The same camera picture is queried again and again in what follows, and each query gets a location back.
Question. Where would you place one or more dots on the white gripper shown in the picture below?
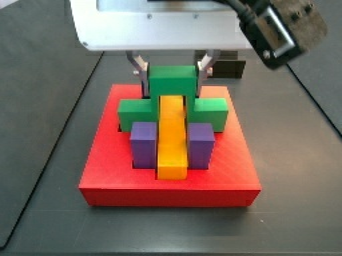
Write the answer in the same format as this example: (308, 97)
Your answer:
(114, 25)

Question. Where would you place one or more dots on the green stepped block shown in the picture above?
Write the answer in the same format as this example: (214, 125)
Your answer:
(174, 82)

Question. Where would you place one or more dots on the red base board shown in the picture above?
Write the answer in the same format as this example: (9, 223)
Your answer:
(114, 183)

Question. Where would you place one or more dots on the yellow bar block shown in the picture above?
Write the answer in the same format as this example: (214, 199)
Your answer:
(172, 143)

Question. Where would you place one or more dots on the purple U-shaped block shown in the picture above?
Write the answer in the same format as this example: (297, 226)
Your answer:
(143, 140)

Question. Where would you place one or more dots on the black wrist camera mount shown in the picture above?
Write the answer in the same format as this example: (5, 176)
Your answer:
(282, 28)

